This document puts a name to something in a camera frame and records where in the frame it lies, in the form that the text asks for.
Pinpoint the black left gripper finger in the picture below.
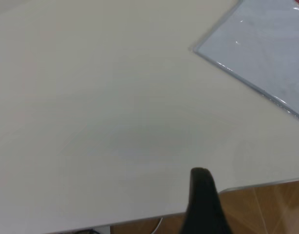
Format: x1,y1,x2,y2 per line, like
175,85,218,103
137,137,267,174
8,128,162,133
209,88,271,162
180,167,235,234

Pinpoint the transparent bag with red zipper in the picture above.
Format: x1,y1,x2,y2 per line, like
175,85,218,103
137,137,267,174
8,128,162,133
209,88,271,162
189,0,299,122

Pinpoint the white cable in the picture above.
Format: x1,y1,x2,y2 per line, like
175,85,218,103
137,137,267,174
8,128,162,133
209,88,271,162
148,215,164,233

